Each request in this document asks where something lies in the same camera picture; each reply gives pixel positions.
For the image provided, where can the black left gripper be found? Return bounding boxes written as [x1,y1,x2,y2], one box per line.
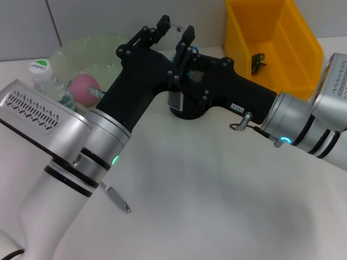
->
[96,15,196,131]

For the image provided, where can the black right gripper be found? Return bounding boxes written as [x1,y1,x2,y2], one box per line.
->
[186,53,278,125]

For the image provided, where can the transparent plastic ruler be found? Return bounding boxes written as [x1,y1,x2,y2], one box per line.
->
[159,23,190,111]

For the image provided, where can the blue scissors with sheath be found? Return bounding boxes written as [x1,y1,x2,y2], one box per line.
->
[170,46,201,63]

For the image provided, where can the green plastic wrapper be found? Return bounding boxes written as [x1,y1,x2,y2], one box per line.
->
[250,52,268,75]

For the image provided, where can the pink peach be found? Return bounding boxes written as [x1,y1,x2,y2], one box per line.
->
[68,74,100,107]

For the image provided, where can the clear water bottle green label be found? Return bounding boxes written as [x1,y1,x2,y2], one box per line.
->
[29,57,77,112]

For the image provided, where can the black mesh pen holder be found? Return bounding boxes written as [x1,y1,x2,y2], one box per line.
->
[168,53,215,120]

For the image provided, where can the green glass fruit plate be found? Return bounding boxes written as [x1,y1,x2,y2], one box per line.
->
[49,33,128,109]

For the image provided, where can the silver ballpoint pen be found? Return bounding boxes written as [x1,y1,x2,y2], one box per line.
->
[100,181,132,213]

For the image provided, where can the yellow plastic bin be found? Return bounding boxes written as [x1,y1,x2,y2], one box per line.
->
[224,0,324,101]

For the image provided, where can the right gripper cable with connector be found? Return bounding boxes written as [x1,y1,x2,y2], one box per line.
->
[229,111,284,148]

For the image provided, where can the gripper cable with connector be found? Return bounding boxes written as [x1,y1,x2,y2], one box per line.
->
[229,111,284,148]
[88,86,105,99]

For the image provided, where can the left gripper cable with connector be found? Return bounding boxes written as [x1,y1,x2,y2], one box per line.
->
[88,86,105,99]

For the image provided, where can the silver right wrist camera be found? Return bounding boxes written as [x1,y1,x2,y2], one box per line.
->
[310,53,347,131]

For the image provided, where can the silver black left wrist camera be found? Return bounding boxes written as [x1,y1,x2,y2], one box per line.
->
[0,79,92,166]

